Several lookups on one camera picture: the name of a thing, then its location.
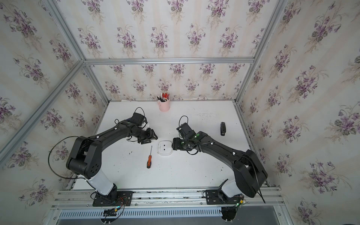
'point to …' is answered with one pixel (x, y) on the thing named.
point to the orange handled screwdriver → (149, 163)
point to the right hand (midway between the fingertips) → (177, 147)
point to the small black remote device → (222, 129)
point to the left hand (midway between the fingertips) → (156, 139)
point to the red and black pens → (164, 97)
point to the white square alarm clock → (165, 147)
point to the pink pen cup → (164, 106)
